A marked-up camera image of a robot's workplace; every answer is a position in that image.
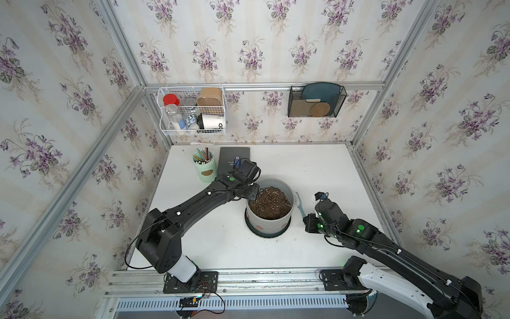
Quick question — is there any white wire wall basket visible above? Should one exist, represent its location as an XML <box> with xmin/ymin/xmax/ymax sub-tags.
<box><xmin>157</xmin><ymin>85</ymin><xmax>227</xmax><ymax>136</ymax></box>

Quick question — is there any grey ceramic pot with soil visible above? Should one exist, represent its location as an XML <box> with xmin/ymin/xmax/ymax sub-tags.
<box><xmin>244</xmin><ymin>178</ymin><xmax>295</xmax><ymax>234</ymax></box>

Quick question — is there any black pot saucer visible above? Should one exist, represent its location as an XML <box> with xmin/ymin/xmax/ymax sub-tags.
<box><xmin>244</xmin><ymin>215</ymin><xmax>291</xmax><ymax>239</ymax></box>

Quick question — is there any teal plate in organizer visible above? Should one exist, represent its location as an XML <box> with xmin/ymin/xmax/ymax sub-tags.
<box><xmin>301</xmin><ymin>82</ymin><xmax>343</xmax><ymax>117</ymax></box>

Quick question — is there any dark grey book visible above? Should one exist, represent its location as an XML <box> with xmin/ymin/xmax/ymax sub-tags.
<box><xmin>217</xmin><ymin>146</ymin><xmax>250</xmax><ymax>175</ymax></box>

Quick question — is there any white cup black rim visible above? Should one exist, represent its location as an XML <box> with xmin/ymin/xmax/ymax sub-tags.
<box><xmin>197</xmin><ymin>113</ymin><xmax>226</xmax><ymax>130</ymax></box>

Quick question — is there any light teal scrub brush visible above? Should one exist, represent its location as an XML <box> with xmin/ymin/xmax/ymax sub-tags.
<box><xmin>295</xmin><ymin>192</ymin><xmax>307</xmax><ymax>219</ymax></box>

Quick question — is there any small circuit board with wires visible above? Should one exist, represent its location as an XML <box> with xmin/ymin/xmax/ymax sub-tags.
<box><xmin>178</xmin><ymin>296</ymin><xmax>202</xmax><ymax>308</ymax></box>

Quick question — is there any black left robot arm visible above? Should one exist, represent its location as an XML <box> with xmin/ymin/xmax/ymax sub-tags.
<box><xmin>131</xmin><ymin>158</ymin><xmax>261</xmax><ymax>283</ymax></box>

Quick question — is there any mint green pencil cup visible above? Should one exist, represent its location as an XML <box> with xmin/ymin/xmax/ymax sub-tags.
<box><xmin>193</xmin><ymin>148</ymin><xmax>217</xmax><ymax>183</ymax></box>

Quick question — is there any clear plastic bottle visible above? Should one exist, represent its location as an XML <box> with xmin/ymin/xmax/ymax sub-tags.
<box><xmin>165</xmin><ymin>104</ymin><xmax>187</xmax><ymax>131</ymax></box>

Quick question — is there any black mesh wall organizer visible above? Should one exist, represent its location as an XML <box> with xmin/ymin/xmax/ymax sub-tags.
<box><xmin>287</xmin><ymin>85</ymin><xmax>347</xmax><ymax>118</ymax></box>

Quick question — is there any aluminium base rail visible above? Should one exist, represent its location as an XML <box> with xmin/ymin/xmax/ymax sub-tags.
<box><xmin>97</xmin><ymin>268</ymin><xmax>368</xmax><ymax>318</ymax></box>

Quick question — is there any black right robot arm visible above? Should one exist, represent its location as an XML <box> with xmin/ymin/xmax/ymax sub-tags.
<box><xmin>303</xmin><ymin>192</ymin><xmax>483</xmax><ymax>318</ymax></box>

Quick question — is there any red lidded jar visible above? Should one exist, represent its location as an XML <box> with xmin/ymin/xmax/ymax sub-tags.
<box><xmin>163</xmin><ymin>94</ymin><xmax>180</xmax><ymax>106</ymax></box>

